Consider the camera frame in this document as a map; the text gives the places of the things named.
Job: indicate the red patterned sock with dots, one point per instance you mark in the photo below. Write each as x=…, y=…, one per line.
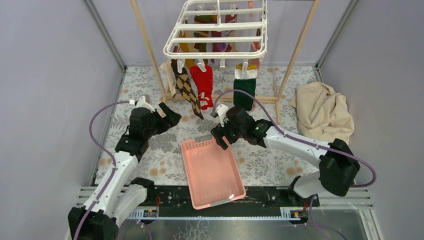
x=204, y=85

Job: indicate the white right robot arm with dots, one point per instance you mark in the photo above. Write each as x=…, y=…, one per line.
x=334, y=160

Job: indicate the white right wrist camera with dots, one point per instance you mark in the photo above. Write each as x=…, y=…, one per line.
x=219, y=111

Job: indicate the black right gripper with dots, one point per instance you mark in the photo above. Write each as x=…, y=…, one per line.
x=218, y=132

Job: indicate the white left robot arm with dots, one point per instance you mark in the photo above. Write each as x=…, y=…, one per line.
x=102, y=214

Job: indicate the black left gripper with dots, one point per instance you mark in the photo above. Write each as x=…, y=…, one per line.
x=171, y=117

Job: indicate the pink plastic basket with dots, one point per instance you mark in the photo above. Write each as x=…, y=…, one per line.
x=212, y=173

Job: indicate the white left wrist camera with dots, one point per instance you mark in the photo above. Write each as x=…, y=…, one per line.
x=142, y=102

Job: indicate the dark green sock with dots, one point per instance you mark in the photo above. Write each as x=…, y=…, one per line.
x=245, y=81

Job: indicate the white plastic clip hanger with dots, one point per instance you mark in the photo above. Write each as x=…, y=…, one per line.
x=191, y=38

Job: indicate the floral patterned mat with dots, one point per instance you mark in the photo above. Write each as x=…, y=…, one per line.
x=163, y=161

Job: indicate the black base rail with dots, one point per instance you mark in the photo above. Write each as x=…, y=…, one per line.
x=176, y=203

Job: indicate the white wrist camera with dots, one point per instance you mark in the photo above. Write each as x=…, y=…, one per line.
x=142, y=102
x=219, y=111

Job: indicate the brown argyle sock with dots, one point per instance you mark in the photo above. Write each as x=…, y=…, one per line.
x=183, y=84

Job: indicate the cream sock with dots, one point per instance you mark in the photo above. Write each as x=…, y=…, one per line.
x=166, y=67

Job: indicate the beige crumpled cloth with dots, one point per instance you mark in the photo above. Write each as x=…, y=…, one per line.
x=322, y=113

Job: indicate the pink sock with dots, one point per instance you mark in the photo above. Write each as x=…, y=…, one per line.
x=258, y=22

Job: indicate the maroon hanging sock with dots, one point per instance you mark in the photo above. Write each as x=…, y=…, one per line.
x=222, y=46

